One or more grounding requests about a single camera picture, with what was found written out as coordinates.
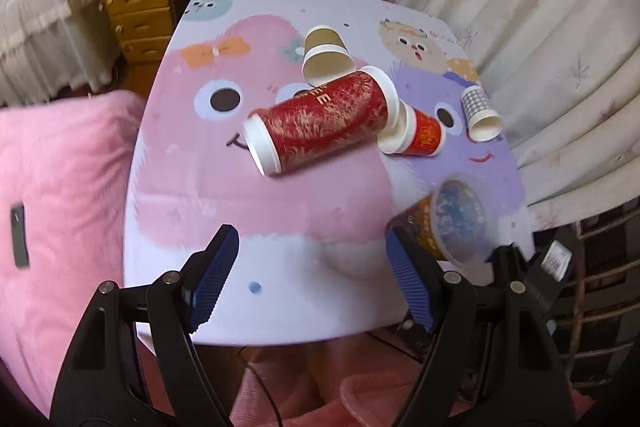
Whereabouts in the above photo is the dark patterned plastic cup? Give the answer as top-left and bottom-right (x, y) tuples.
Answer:
(387, 172), (498, 268)

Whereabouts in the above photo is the checkered white paper cup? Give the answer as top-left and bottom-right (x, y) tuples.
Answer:
(461, 86), (503, 143)

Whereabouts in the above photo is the small red paper cup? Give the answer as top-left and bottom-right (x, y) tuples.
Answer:
(378, 101), (446, 157)

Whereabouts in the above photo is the large red paper cup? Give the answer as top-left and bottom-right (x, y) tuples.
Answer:
(243, 66), (400, 176)

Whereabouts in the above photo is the tan white paper cup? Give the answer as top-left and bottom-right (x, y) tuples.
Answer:
(302, 25), (356, 87)

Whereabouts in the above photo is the metal rack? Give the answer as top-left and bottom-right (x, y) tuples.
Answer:
(552, 200), (639, 395)

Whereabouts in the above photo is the pink fleece robe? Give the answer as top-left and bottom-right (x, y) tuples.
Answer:
(230, 334), (421, 426)

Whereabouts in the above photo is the dark smartphone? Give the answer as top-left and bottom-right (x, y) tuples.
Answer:
(10, 204), (29, 269)

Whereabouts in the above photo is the pink plush blanket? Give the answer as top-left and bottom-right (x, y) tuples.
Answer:
(1, 91), (144, 414)

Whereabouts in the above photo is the cartoon printed tablecloth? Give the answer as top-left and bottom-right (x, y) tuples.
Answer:
(124, 0), (534, 346)

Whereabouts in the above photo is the white lace furniture cover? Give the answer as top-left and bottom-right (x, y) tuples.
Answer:
(1, 0), (120, 106)

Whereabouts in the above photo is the white floral curtain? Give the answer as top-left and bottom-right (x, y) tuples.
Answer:
(390, 0), (639, 230)

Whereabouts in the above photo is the black cable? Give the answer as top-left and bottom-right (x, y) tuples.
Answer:
(244, 363), (286, 425)

